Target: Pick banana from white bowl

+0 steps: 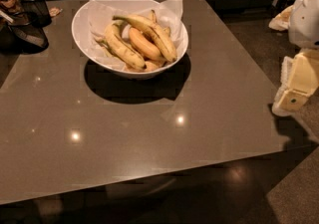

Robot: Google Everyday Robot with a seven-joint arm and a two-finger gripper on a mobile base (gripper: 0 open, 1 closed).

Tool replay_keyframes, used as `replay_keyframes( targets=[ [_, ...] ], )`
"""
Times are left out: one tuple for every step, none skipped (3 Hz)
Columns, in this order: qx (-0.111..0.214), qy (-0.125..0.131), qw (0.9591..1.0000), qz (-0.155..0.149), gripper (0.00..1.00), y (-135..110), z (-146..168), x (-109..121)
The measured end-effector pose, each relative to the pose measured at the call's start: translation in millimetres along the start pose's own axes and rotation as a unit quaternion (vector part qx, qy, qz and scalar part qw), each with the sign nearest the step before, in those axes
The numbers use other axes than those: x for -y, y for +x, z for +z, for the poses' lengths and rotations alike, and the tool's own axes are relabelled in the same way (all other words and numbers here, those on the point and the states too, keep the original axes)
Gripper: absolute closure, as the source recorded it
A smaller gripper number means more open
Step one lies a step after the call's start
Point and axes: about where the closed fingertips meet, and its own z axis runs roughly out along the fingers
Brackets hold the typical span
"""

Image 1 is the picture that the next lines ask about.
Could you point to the white paper liner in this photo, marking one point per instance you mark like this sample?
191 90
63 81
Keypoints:
136 37

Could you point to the white bowl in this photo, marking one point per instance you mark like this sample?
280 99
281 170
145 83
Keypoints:
81 32

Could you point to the left yellow banana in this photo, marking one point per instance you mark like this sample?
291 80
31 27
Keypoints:
114 42

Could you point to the orange ripe banana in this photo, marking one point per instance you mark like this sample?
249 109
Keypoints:
143 45

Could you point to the long spotted yellow banana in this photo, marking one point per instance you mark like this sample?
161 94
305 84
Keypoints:
154 32

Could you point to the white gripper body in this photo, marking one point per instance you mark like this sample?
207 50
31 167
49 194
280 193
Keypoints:
305 22

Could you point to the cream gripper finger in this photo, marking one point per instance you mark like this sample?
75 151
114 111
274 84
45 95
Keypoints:
287 102

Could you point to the small bottom banana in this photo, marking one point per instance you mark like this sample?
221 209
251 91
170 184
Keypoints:
150 66

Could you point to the small crumpled wrapper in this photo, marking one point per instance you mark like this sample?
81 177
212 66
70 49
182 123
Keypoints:
54 11

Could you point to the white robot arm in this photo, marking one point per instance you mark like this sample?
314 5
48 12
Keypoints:
301 20

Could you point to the dark flat object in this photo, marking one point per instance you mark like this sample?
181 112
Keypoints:
32 39

